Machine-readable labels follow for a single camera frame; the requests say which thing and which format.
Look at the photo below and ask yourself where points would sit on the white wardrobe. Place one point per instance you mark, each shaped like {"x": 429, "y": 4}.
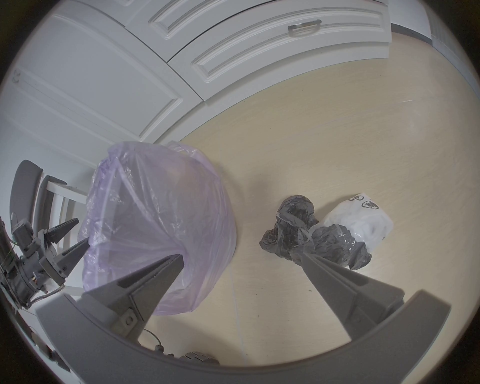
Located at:
{"x": 112, "y": 75}

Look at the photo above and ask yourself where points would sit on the crumpled black plastic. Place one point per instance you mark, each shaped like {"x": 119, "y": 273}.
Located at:
{"x": 296, "y": 217}

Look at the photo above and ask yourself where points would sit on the purple plastic bag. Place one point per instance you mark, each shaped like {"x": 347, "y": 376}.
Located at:
{"x": 161, "y": 225}

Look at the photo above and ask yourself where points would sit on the white chair with grey seat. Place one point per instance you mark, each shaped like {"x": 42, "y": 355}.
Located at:
{"x": 26, "y": 187}

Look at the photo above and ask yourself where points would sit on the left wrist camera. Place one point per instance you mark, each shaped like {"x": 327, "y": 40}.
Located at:
{"x": 23, "y": 234}

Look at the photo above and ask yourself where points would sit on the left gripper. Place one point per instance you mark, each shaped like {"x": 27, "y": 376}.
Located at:
{"x": 37, "y": 273}

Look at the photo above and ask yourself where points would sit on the crumpled white printed wrapper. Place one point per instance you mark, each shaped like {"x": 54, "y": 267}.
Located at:
{"x": 367, "y": 225}

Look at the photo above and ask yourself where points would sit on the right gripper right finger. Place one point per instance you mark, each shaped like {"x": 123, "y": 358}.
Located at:
{"x": 356, "y": 303}

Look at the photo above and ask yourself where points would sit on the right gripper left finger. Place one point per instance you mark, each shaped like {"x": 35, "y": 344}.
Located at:
{"x": 131, "y": 300}

